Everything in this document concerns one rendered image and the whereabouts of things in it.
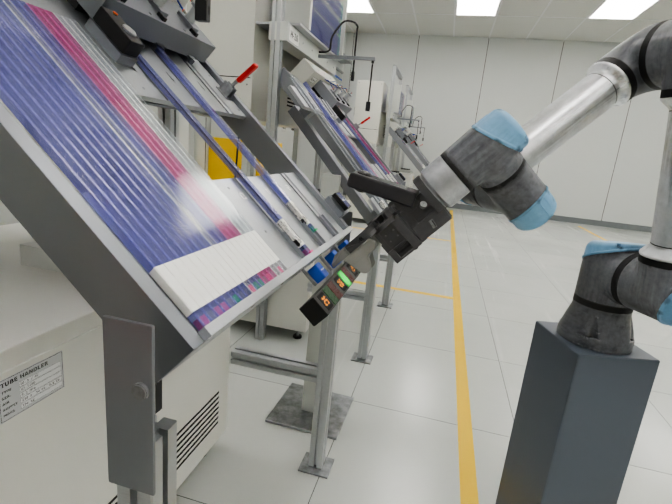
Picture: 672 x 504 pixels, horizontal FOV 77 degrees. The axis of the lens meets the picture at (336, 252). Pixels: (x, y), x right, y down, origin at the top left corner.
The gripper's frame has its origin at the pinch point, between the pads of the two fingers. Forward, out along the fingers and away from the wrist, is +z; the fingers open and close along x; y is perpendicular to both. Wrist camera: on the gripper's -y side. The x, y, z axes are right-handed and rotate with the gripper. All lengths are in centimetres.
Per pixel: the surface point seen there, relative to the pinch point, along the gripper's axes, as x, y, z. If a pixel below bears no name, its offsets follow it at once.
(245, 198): -3.0, -18.0, 4.3
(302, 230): 8.2, -8.3, 4.4
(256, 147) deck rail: 30.0, -33.4, 7.5
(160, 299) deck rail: -37.0, -8.2, 3.1
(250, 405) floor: 54, 20, 80
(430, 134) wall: 771, -54, -27
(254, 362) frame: 33, 8, 51
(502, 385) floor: 107, 89, 19
